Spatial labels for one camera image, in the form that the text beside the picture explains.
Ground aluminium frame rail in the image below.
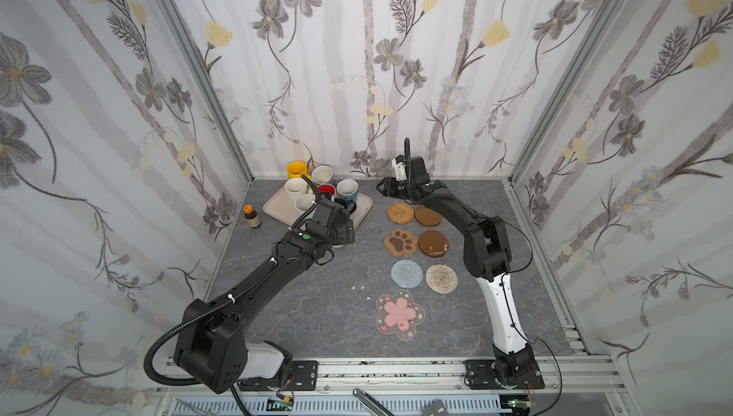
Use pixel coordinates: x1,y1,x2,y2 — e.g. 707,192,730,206
158,355,638,415

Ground yellow mug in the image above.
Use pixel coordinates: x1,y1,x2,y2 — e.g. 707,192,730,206
286,161,310,179

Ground black mug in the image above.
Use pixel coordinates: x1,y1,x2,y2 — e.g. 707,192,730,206
335,198,357,215

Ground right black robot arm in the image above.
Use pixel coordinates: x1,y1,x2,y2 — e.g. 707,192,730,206
377,154,536,388

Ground white mug with handle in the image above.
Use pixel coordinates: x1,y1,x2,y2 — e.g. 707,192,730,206
284,177,309,202

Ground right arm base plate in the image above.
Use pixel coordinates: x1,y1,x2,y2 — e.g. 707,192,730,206
464,360,545,390

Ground beige serving tray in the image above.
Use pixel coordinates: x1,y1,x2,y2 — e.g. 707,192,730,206
263,187,373,228

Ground grey round coaster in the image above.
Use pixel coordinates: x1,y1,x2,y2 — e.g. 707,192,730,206
391,259,424,289

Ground small brown bottle orange cap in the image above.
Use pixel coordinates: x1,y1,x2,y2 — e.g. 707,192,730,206
242,205,262,229

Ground speckled white mug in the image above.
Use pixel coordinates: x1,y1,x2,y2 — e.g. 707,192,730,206
294,193,317,214

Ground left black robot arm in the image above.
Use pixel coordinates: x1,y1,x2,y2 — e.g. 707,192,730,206
143,199,354,394

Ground pink flower coaster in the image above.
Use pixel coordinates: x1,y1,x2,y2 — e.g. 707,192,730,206
375,289,427,342

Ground lavender mug white inside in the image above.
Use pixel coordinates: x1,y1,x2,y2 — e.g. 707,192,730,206
310,165,334,186

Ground woven rattan round coaster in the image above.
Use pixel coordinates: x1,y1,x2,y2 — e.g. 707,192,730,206
387,202,414,225

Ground cork paw print coaster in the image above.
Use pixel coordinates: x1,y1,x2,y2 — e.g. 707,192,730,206
384,229,418,257

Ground blue floral mug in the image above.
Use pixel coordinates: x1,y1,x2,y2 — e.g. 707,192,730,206
336,178,359,203

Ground white mug red inside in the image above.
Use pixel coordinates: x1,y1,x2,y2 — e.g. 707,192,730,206
318,184,337,198

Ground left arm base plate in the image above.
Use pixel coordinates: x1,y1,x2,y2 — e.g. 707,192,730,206
237,361,319,393

